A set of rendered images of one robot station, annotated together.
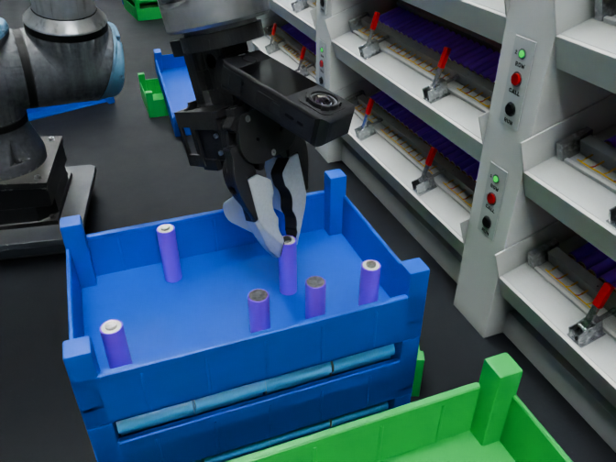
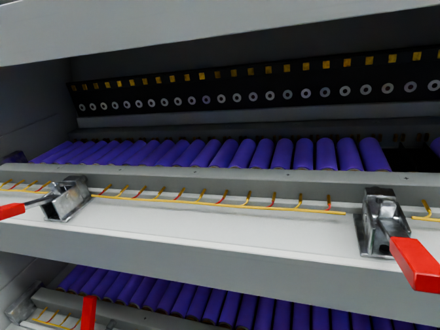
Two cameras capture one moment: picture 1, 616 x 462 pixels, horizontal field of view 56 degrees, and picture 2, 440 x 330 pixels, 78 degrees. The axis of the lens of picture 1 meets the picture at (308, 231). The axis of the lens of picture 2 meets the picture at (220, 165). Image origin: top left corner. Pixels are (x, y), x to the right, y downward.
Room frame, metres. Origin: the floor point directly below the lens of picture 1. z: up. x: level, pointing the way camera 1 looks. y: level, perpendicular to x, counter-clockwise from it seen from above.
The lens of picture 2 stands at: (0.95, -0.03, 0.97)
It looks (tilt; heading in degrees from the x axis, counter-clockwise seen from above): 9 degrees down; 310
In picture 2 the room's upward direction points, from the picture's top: 2 degrees counter-clockwise
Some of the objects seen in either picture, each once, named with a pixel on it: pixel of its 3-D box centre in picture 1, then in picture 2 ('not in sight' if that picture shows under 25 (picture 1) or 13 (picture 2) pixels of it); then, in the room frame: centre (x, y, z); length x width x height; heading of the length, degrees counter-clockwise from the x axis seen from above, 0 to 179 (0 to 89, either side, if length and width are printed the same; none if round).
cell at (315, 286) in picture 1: (315, 310); not in sight; (0.39, -0.01, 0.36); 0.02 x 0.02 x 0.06
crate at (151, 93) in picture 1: (190, 89); not in sight; (1.82, 0.39, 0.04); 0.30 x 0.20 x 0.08; 111
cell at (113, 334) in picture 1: (117, 353); not in sight; (0.34, 0.16, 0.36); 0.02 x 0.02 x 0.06
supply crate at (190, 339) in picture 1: (236, 275); not in sight; (0.43, 0.07, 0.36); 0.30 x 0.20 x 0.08; 110
